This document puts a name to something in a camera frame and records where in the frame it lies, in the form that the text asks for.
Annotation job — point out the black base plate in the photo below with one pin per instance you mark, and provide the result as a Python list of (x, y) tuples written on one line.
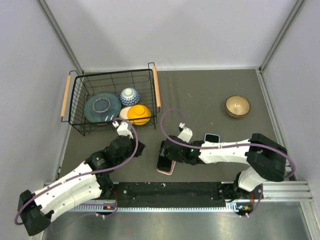
[(177, 194)]

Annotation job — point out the black wire basket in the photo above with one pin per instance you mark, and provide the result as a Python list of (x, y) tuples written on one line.
[(85, 85)]

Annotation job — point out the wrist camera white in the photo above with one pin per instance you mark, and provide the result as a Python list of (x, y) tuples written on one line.
[(123, 129), (185, 133)]

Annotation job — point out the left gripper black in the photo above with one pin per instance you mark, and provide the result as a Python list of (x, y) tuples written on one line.
[(140, 147)]

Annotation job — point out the wooden basket handle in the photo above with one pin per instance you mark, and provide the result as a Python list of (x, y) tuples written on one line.
[(65, 96), (156, 87)]

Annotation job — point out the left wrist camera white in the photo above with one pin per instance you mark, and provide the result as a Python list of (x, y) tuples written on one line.
[(123, 129)]

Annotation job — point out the black smartphone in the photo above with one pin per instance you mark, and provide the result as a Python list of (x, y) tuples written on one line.
[(165, 165)]

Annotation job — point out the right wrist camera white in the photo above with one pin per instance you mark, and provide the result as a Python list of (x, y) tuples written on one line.
[(185, 133)]

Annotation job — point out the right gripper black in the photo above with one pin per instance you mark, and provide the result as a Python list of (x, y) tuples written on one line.
[(171, 156)]

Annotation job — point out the pink phone case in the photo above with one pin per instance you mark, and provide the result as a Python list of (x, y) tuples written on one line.
[(172, 170)]

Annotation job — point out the white slotted cable duct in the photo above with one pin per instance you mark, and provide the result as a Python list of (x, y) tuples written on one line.
[(227, 207)]

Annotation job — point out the cream white bowl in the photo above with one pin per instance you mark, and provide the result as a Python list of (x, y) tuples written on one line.
[(123, 114)]

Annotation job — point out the gold brown bowl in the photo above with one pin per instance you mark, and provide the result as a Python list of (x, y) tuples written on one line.
[(237, 106)]

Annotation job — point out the right wooden basket handle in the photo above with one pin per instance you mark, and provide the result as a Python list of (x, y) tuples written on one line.
[(156, 87)]

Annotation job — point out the light blue phone case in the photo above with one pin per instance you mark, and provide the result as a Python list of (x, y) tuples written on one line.
[(205, 137)]

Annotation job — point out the blue white patterned bowl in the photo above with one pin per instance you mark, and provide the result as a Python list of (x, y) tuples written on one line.
[(129, 97)]

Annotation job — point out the left wooden basket handle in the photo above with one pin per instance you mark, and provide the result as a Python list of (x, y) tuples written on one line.
[(65, 96)]

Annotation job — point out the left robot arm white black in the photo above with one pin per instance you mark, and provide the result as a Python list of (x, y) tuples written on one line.
[(90, 180)]

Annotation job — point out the dark blue ceramic plate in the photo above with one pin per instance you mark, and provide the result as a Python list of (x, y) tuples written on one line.
[(102, 107)]

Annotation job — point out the yellow bowl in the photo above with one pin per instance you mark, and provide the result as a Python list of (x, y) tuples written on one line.
[(138, 112)]

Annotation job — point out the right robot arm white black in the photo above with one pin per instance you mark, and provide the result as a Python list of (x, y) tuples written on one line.
[(264, 157)]

